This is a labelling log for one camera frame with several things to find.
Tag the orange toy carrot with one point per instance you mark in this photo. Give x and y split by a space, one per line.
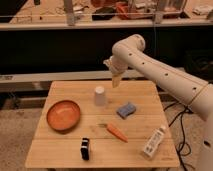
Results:
114 131

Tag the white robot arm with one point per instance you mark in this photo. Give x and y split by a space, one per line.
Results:
193 92

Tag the orange bowl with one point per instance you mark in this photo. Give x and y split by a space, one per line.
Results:
63 115

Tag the orange container on shelf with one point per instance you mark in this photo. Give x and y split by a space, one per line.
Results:
126 11

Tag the wooden table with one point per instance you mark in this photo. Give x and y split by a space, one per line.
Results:
50 149

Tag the metal frame post left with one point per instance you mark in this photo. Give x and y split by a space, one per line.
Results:
68 6

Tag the metal frame post right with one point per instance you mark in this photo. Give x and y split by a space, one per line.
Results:
158 15

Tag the metal frame post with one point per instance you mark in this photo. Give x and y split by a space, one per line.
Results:
68 6
158 15

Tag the blue sponge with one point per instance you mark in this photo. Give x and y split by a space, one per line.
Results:
126 110

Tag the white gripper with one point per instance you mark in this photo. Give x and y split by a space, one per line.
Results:
117 67

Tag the black object on shelf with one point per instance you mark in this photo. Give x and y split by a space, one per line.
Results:
104 13

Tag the black eraser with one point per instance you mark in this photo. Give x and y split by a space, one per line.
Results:
85 148

